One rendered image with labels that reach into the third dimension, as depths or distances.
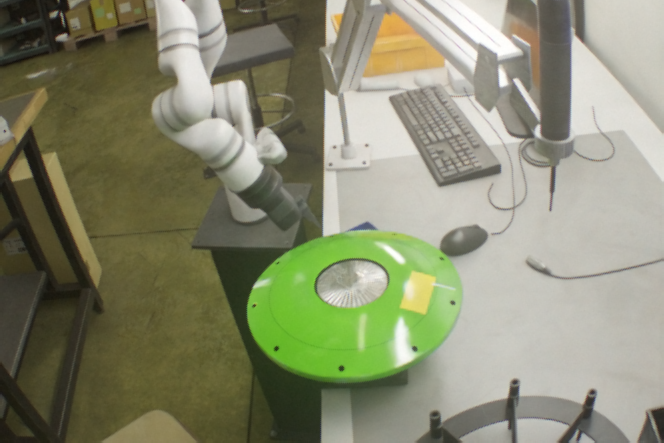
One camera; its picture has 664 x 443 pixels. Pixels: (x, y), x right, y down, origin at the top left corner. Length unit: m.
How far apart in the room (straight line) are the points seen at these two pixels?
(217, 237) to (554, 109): 0.97
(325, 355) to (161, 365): 1.62
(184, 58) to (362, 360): 0.51
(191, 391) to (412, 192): 1.24
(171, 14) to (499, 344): 0.75
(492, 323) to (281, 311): 0.37
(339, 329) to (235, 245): 0.62
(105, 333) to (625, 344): 2.11
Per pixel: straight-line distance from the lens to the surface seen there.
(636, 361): 1.04
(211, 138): 0.98
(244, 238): 1.43
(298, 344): 0.85
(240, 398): 2.20
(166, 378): 2.35
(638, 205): 1.37
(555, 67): 0.64
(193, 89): 0.94
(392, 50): 1.86
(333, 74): 1.34
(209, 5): 1.15
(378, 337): 0.83
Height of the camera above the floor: 1.69
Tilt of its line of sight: 33 degrees down
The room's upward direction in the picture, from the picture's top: 9 degrees counter-clockwise
